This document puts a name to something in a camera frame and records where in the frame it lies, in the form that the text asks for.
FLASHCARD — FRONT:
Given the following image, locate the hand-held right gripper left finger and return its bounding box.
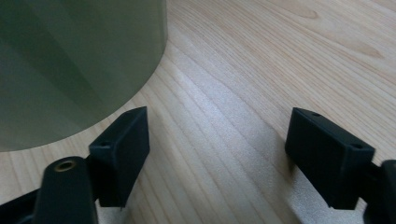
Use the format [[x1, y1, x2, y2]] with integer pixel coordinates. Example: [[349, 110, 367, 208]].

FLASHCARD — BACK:
[[88, 105, 150, 209]]

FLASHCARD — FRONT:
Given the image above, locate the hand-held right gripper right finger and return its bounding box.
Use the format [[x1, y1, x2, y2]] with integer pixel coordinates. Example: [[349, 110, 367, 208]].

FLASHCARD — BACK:
[[284, 106, 376, 210]]

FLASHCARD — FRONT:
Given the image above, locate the green ribbed trash bin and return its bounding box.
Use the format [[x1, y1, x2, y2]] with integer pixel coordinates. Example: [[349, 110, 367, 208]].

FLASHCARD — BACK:
[[0, 0, 169, 153]]

